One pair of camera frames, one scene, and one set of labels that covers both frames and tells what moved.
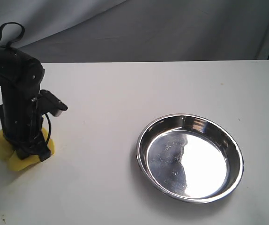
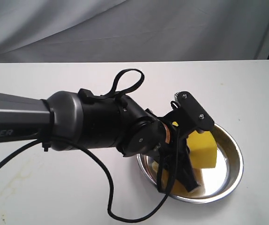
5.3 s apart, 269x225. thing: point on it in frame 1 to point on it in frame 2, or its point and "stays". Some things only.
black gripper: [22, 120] to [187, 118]
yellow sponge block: [3, 150] to [203, 147]
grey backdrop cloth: [111, 31] stays
